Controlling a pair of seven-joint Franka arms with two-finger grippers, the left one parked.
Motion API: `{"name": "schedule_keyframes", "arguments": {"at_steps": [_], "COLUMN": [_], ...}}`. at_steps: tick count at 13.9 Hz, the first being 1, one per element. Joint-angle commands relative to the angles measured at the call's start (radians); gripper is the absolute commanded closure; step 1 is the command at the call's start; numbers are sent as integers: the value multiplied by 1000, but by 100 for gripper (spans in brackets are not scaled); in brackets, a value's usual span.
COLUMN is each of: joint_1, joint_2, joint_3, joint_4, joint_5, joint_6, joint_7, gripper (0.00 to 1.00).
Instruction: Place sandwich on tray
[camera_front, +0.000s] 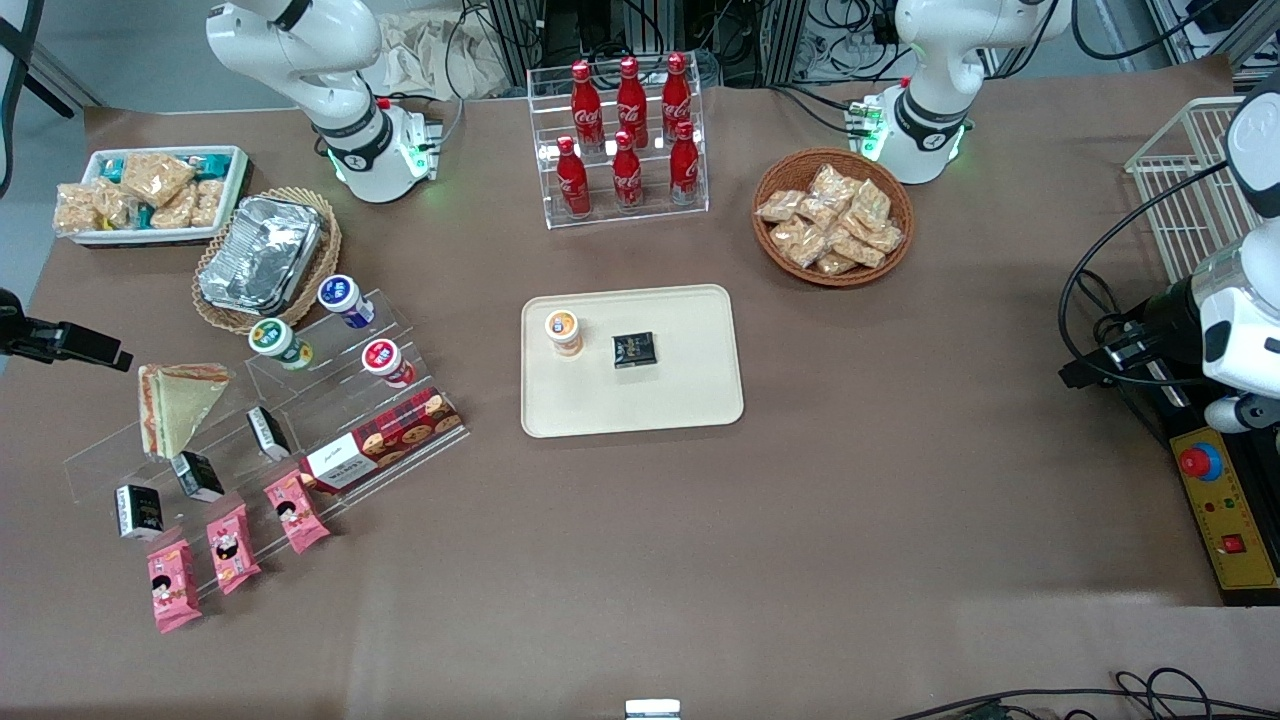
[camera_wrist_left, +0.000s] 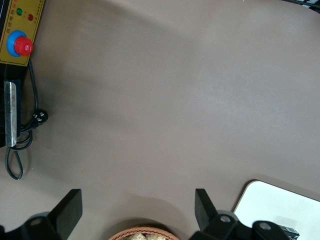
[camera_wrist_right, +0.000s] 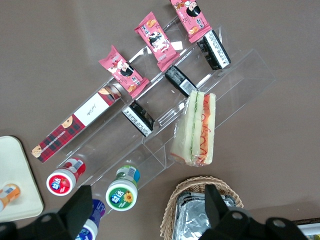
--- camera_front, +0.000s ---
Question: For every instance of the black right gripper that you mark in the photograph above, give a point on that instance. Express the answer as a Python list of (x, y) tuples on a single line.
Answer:
[(22, 334)]

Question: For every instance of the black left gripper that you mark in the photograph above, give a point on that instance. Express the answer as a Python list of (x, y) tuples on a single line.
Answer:
[(1166, 312)]

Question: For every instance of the plastic triangle sandwich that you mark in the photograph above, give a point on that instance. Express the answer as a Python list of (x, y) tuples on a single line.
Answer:
[(180, 405)]

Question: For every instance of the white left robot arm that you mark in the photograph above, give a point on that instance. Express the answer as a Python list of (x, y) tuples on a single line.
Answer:
[(935, 60)]

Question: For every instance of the beige plastic tray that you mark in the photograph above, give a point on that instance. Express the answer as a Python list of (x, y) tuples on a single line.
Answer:
[(650, 400)]

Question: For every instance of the clear wrapped granola bar packet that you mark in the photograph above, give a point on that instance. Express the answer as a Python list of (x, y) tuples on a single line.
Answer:
[(114, 206), (74, 208), (208, 202), (175, 212), (156, 177)]

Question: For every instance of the small black carton box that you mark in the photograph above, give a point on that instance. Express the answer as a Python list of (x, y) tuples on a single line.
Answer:
[(199, 477), (139, 512), (267, 432)]

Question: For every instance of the green lid yogurt cup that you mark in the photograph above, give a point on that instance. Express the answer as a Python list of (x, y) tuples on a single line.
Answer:
[(274, 339)]

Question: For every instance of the teal snack packet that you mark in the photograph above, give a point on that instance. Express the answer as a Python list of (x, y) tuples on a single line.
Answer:
[(112, 170), (214, 165)]

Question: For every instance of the silver foil container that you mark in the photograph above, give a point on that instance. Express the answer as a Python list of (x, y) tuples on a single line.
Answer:
[(262, 255)]

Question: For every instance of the yellow emergency stop control box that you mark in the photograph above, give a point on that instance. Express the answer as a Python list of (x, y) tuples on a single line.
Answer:
[(1225, 520)]

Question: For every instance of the white rectangular serving dish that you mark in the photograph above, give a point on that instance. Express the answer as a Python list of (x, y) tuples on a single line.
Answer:
[(235, 190)]

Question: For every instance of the clear acrylic stepped display stand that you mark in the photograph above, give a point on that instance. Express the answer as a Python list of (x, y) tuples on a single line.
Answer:
[(330, 400)]

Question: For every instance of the pink snack packet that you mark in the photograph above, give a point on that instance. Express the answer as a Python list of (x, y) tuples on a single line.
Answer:
[(232, 550), (296, 512), (174, 588)]

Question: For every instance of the oval tan wicker basket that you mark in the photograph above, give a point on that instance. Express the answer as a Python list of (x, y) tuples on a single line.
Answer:
[(325, 250)]

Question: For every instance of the clear wrapped rice cracker packet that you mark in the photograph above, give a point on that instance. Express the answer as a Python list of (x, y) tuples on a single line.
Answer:
[(886, 238), (778, 206), (871, 205), (860, 250), (798, 243), (836, 264), (832, 184)]

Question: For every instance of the blue lid yogurt cup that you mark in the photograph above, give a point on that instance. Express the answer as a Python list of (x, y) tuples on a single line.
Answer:
[(342, 297)]

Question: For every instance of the red lid yogurt cup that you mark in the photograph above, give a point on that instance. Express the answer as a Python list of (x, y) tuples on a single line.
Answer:
[(385, 360)]

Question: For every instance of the black tripod leg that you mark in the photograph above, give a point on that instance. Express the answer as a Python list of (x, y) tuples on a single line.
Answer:
[(30, 70)]

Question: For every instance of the red plaid cookie box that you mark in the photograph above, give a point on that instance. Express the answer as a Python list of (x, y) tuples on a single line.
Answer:
[(385, 440)]

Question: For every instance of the round brown wicker basket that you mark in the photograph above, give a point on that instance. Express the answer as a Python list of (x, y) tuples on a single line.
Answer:
[(775, 250)]

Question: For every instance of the crumpled beige cloth bag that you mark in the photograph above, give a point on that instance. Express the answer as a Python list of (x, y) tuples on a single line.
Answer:
[(440, 55)]

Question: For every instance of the red cola bottle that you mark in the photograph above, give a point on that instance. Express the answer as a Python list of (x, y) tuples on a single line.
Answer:
[(676, 92), (684, 168), (631, 95), (585, 100), (572, 182), (627, 176)]

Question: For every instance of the orange lid yogurt cup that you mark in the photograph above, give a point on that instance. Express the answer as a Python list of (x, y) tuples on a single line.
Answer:
[(564, 330)]

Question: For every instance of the flat black snack packet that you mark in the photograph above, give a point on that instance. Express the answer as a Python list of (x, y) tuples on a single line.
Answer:
[(634, 350)]

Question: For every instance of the clear acrylic bottle rack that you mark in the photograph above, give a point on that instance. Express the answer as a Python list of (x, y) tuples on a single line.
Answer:
[(640, 215)]

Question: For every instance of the small white device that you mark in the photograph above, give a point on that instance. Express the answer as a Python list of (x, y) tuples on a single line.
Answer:
[(652, 710)]

